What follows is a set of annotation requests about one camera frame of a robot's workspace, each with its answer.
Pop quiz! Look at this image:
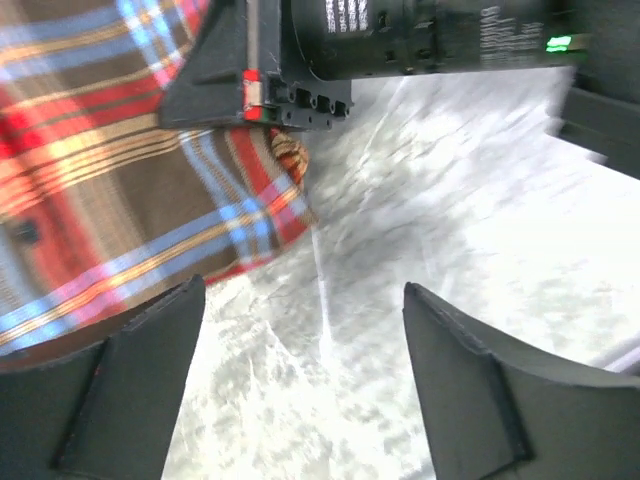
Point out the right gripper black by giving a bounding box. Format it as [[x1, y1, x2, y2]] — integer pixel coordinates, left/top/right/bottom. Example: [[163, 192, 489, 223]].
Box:
[[244, 1, 589, 130]]

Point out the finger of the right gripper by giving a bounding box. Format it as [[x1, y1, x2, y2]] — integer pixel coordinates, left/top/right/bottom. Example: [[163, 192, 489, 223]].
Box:
[[158, 0, 247, 129]]

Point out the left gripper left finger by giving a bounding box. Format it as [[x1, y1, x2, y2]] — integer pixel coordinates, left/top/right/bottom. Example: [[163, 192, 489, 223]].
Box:
[[1, 276, 205, 479]]

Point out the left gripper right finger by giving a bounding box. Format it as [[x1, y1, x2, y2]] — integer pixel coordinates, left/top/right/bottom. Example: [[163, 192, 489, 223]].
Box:
[[403, 283, 639, 480]]

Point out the plaid long sleeve shirt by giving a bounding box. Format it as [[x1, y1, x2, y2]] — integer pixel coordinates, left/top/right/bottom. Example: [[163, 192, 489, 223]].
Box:
[[1, 1, 313, 354]]

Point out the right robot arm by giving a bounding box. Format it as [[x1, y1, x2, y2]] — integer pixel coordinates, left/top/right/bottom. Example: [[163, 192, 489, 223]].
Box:
[[159, 0, 639, 177]]

